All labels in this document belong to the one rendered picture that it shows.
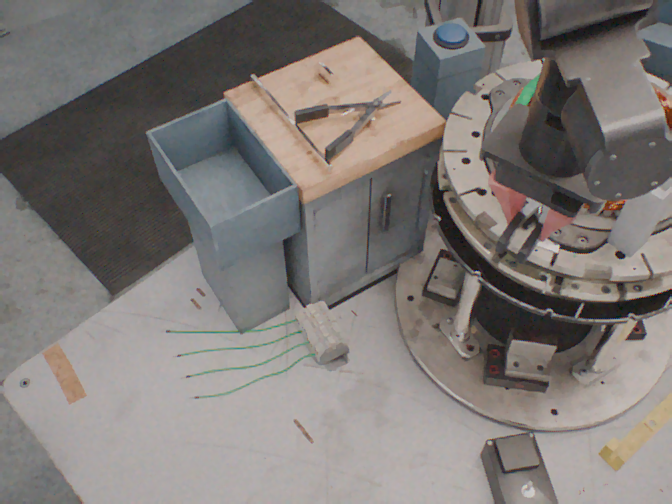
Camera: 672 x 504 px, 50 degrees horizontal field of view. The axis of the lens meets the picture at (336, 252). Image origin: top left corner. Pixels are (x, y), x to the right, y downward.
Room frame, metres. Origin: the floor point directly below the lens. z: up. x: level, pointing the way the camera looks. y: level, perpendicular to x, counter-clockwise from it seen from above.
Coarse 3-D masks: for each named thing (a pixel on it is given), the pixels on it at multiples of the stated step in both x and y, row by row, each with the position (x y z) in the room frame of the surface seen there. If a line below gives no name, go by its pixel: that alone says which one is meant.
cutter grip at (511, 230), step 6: (516, 216) 0.40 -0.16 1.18; (522, 216) 0.39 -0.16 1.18; (510, 222) 0.39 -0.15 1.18; (516, 222) 0.39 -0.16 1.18; (522, 222) 0.39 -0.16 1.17; (510, 228) 0.38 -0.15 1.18; (516, 228) 0.38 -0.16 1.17; (504, 234) 0.38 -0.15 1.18; (510, 234) 0.38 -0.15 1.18; (498, 240) 0.37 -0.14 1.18; (504, 240) 0.37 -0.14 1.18; (510, 240) 0.38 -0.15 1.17; (498, 246) 0.37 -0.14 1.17; (504, 246) 0.37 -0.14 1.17; (498, 252) 0.37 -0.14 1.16
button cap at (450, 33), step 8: (448, 24) 0.84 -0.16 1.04; (456, 24) 0.84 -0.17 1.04; (440, 32) 0.82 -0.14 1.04; (448, 32) 0.82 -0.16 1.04; (456, 32) 0.82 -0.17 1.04; (464, 32) 0.82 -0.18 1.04; (440, 40) 0.81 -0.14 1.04; (448, 40) 0.80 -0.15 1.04; (456, 40) 0.80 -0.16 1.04; (464, 40) 0.81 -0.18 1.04
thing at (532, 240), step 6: (540, 222) 0.39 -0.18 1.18; (534, 228) 0.38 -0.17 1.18; (540, 228) 0.38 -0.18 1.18; (534, 234) 0.37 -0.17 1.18; (528, 240) 0.37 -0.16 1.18; (534, 240) 0.37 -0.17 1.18; (522, 246) 0.36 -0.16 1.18; (528, 246) 0.36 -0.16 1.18; (534, 246) 0.37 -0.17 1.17; (522, 252) 0.36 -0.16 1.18; (528, 252) 0.36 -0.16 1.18; (516, 258) 0.36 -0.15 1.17; (522, 258) 0.35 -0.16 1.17; (522, 264) 0.35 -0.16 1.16
